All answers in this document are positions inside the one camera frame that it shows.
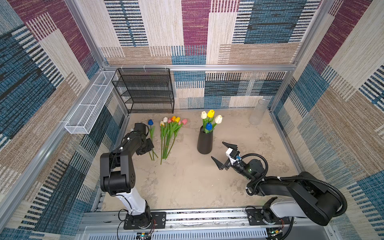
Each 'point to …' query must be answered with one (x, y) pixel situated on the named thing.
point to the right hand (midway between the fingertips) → (218, 149)
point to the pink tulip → (184, 122)
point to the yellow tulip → (211, 113)
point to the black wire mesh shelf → (145, 90)
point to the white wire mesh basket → (81, 121)
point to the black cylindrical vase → (205, 141)
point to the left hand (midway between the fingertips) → (147, 146)
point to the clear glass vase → (257, 113)
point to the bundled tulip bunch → (168, 127)
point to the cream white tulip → (218, 119)
